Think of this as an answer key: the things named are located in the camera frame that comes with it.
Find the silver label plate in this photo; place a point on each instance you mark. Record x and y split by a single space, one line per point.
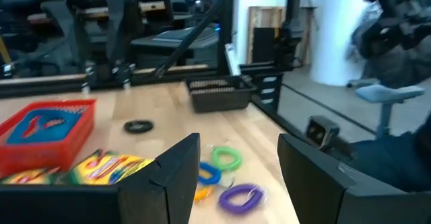
232 61

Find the small black camera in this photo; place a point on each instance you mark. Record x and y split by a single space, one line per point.
321 131

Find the red plastic basket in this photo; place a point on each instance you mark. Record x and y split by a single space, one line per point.
40 156

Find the purple coil wristband keyring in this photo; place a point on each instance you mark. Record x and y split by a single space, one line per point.
235 210

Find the black aluminium table frame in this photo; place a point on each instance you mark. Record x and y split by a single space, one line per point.
175 78

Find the grey stool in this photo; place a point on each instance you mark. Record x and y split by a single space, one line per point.
387 93

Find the yellow coil wristband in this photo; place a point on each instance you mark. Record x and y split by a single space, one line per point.
203 194

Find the yellow snack packets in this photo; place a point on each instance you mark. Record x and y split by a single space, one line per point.
27 177
107 168

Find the black coil wristband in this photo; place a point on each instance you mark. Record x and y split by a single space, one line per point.
138 132

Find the black panel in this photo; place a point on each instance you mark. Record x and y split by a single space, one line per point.
266 45

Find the green coil wristband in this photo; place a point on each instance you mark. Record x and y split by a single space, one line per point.
227 149

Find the wooden board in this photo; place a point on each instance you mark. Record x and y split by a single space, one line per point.
266 17

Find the black plastic basket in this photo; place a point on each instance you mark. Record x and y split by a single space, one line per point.
219 103

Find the blue coil wristband keyring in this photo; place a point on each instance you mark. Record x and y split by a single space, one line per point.
217 175

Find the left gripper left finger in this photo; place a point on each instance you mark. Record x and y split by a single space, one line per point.
151 200

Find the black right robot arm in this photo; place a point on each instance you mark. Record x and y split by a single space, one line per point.
118 25

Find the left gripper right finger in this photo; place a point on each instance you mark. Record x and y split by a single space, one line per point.
320 190

